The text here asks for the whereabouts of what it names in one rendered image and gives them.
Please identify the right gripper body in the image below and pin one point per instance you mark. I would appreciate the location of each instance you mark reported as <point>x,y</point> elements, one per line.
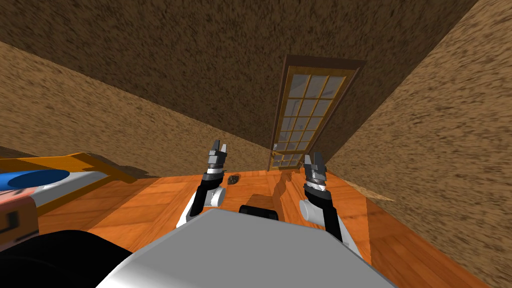
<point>316,172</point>

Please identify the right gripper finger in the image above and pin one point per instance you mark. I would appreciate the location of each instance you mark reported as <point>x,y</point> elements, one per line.
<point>318,160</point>
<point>308,160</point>

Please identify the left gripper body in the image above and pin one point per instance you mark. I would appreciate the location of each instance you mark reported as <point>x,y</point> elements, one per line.
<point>216,162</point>

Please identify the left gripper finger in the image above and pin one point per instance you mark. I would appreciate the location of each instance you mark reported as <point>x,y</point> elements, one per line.
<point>224,150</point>
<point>216,147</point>

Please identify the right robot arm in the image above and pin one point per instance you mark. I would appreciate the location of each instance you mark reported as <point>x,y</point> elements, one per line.
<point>326,206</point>

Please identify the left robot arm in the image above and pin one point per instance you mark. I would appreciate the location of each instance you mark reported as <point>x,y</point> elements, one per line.
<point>203,194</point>

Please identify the small dark object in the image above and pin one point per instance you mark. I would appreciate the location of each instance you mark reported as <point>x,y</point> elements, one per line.
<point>233,179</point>

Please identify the wooden glass-paned door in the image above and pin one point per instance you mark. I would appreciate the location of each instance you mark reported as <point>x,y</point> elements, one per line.
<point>306,116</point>

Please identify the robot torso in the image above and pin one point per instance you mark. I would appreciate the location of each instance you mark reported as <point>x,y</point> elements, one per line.
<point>240,256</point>

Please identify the orange wooden bed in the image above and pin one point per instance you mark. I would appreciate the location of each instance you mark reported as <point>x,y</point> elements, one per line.
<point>76,163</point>

